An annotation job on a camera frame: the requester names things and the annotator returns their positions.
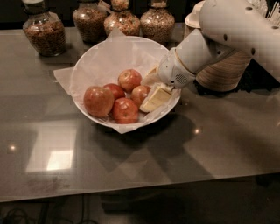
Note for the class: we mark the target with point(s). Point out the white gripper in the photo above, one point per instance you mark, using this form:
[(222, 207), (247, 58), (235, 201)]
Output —
[(172, 70)]

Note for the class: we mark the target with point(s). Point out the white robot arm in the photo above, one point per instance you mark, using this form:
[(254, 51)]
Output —
[(226, 26)]

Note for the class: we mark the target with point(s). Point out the middle dark red apple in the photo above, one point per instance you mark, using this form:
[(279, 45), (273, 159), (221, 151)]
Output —
[(116, 90)]

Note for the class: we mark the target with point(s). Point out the white bowl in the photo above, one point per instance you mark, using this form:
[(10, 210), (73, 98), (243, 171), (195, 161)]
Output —
[(144, 119)]

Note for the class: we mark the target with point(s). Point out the large front-left red apple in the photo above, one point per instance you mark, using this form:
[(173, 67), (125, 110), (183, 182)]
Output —
[(98, 101)]

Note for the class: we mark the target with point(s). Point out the white paper liner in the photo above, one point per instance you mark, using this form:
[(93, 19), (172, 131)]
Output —
[(102, 63)]

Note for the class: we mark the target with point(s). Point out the glass cereal jar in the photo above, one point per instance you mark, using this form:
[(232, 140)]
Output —
[(122, 18), (88, 18), (44, 29), (157, 23)]

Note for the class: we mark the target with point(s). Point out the back stack of paper bowls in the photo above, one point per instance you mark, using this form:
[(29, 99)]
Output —
[(192, 19)]

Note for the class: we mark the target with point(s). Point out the left glass cereal jar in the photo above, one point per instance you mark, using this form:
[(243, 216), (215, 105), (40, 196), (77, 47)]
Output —
[(44, 29)]

